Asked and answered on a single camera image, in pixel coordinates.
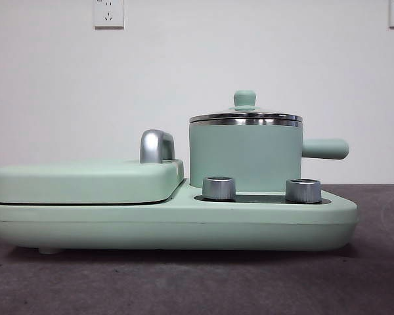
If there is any glass lid with green knob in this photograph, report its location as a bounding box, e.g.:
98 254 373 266
188 90 304 123

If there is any mint green steamer pot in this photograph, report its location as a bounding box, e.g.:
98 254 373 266
188 117 350 194

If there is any silver control dial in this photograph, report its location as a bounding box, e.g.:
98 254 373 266
285 178 322 203
202 176 237 201

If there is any mint green breakfast machine base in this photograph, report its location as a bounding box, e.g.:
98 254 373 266
0 178 359 255

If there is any mint green griddle cover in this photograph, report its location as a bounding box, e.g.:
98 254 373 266
0 129 185 205

